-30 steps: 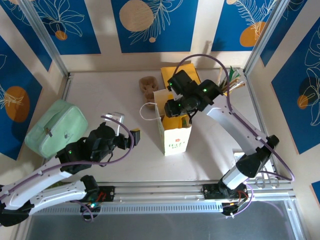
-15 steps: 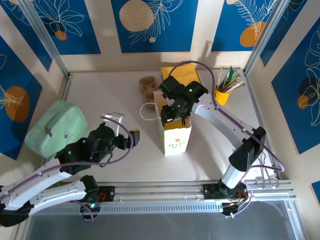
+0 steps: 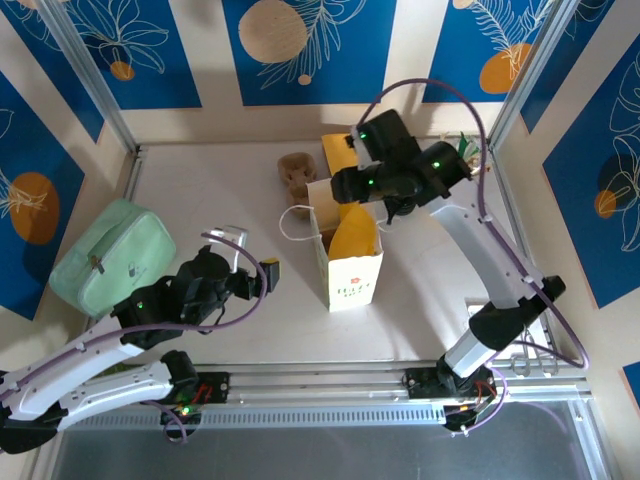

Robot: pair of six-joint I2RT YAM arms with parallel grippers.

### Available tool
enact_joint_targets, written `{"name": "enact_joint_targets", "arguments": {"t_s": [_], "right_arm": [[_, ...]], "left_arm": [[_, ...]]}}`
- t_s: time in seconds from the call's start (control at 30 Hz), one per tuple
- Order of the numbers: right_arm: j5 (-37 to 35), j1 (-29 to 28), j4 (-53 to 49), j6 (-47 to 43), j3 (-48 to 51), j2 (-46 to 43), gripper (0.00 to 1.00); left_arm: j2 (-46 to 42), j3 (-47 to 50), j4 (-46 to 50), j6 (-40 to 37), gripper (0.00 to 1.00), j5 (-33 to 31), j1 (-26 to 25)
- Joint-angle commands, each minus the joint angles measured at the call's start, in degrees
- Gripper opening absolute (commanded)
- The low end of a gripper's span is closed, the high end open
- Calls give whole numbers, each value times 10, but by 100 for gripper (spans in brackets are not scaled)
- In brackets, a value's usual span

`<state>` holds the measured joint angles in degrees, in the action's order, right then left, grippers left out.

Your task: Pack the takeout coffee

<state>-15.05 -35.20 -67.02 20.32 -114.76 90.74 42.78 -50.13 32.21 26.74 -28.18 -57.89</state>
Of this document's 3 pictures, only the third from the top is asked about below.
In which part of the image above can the white paper bag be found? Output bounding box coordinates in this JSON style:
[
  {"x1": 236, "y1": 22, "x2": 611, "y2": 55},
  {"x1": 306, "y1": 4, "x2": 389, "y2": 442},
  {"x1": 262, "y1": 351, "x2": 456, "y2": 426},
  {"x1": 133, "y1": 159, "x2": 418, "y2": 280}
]
[{"x1": 278, "y1": 177, "x2": 396, "y2": 314}]

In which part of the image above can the mint green zip pouch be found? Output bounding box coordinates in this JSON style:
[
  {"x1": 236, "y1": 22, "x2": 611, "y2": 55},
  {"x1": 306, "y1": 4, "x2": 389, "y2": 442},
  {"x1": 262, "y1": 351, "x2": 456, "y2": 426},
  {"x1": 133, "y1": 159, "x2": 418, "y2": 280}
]
[{"x1": 48, "y1": 198, "x2": 178, "y2": 320}]

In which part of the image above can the brown pulp cup carrier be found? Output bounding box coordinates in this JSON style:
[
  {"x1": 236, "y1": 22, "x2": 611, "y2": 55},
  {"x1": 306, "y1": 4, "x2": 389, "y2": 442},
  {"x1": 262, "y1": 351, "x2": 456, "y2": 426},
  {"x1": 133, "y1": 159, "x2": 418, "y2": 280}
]
[{"x1": 277, "y1": 152, "x2": 317, "y2": 220}]

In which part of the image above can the small circuit board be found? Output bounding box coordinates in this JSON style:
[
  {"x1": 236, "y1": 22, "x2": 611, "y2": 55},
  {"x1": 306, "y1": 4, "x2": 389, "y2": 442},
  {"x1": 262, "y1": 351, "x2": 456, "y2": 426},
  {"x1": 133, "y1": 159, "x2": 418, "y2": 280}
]
[
  {"x1": 159, "y1": 404, "x2": 204, "y2": 446},
  {"x1": 443, "y1": 402, "x2": 490, "y2": 437}
]

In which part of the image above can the grey metal panel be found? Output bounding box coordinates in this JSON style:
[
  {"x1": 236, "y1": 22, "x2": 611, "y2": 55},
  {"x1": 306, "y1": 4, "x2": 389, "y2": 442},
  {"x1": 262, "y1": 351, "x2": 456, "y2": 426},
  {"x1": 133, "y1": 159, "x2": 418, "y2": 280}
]
[{"x1": 49, "y1": 399, "x2": 599, "y2": 480}]

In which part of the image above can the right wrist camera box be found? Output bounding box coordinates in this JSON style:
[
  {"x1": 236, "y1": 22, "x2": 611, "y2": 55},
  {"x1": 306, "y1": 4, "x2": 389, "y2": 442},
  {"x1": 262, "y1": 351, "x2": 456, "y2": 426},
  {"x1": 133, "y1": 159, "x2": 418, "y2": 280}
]
[{"x1": 349, "y1": 133, "x2": 375, "y2": 170}]

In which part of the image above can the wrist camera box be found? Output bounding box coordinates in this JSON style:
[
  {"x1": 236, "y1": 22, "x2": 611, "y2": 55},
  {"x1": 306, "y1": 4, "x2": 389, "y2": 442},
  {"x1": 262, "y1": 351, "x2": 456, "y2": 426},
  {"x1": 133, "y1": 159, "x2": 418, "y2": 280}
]
[
  {"x1": 201, "y1": 226, "x2": 250, "y2": 274},
  {"x1": 349, "y1": 133, "x2": 375, "y2": 170}
]

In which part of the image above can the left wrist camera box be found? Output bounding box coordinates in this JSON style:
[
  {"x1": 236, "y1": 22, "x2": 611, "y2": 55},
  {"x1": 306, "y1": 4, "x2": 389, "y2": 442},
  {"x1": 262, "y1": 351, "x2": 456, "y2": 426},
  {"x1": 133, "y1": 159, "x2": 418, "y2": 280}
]
[{"x1": 201, "y1": 226, "x2": 250, "y2": 274}]

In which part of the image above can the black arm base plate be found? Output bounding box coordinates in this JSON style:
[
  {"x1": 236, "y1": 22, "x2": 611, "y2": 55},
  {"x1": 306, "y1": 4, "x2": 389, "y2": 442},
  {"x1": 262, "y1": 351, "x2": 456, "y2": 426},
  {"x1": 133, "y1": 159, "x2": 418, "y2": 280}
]
[
  {"x1": 403, "y1": 367, "x2": 503, "y2": 401},
  {"x1": 138, "y1": 372, "x2": 232, "y2": 405}
]

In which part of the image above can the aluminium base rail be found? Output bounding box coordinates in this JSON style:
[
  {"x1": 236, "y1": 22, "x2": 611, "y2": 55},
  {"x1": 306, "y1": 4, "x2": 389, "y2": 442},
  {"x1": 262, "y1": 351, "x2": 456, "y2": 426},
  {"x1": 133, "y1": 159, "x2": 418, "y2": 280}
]
[{"x1": 43, "y1": 357, "x2": 596, "y2": 412}]

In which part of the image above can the grey slotted cable duct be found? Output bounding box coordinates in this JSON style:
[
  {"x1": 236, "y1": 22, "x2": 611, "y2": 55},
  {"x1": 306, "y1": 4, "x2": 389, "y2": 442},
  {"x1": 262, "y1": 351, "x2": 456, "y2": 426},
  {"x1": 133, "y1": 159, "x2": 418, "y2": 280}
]
[{"x1": 59, "y1": 403, "x2": 448, "y2": 431}]

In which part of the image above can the aluminium frame post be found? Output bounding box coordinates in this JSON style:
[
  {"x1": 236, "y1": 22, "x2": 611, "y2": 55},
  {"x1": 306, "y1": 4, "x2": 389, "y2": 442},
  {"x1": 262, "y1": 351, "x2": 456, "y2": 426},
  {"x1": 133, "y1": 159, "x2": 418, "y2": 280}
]
[
  {"x1": 37, "y1": 0, "x2": 140, "y2": 154},
  {"x1": 487, "y1": 0, "x2": 572, "y2": 151}
]

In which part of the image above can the metal wire hook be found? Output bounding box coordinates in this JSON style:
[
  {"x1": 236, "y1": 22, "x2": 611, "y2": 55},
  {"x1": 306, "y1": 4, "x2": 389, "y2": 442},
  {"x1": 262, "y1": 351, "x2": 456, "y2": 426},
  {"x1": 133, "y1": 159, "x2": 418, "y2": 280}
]
[{"x1": 509, "y1": 339, "x2": 559, "y2": 377}]

